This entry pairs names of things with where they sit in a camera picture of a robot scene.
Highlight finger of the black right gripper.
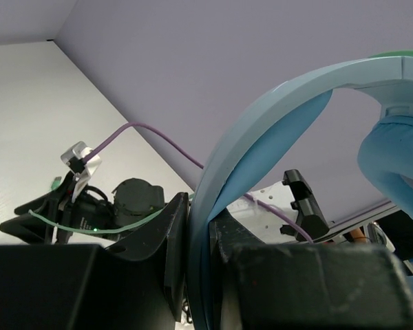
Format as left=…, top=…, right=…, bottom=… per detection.
left=0, top=213, right=54, bottom=245
left=14, top=190, right=59, bottom=215

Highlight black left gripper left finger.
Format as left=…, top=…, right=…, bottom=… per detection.
left=0, top=192, right=189, bottom=329

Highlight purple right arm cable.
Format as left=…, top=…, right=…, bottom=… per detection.
left=85, top=122, right=314, bottom=244

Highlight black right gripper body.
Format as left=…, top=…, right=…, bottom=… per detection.
left=47, top=178, right=165, bottom=244

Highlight light blue headphones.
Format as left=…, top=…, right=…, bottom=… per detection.
left=187, top=50, right=413, bottom=329

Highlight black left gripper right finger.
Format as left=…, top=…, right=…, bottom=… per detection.
left=209, top=211, right=413, bottom=329

